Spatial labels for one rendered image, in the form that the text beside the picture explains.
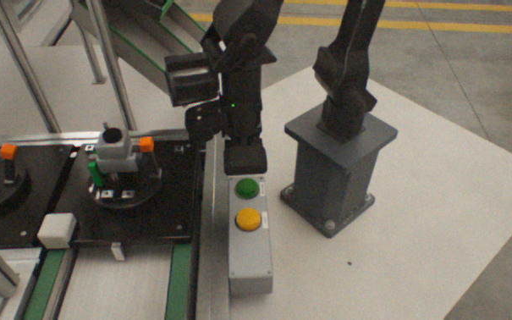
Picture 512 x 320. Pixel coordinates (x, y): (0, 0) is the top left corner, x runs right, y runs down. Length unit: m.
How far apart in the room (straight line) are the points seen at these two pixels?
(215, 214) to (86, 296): 0.24
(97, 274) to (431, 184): 0.70
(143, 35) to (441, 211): 0.74
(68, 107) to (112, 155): 0.53
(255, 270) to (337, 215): 0.22
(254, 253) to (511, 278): 1.52
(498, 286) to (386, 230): 1.18
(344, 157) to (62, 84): 0.91
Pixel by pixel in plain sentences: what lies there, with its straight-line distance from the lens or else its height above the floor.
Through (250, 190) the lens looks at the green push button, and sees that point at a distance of 0.69.
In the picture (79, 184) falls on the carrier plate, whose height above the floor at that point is 0.97.
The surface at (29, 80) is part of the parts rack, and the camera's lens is 0.90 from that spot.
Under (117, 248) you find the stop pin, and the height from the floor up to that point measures 0.96.
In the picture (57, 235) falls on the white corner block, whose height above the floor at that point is 0.99.
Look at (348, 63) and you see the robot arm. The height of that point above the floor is 1.21.
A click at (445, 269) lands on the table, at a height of 0.86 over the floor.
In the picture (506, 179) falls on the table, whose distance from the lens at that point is 1.03.
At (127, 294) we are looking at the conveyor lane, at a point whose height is 0.92.
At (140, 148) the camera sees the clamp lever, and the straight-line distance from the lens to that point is 0.66.
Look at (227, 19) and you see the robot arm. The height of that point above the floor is 1.30.
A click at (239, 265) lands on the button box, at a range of 0.62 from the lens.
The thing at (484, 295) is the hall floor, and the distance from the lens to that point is 1.90.
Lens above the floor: 1.50
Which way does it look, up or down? 44 degrees down
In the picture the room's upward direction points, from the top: straight up
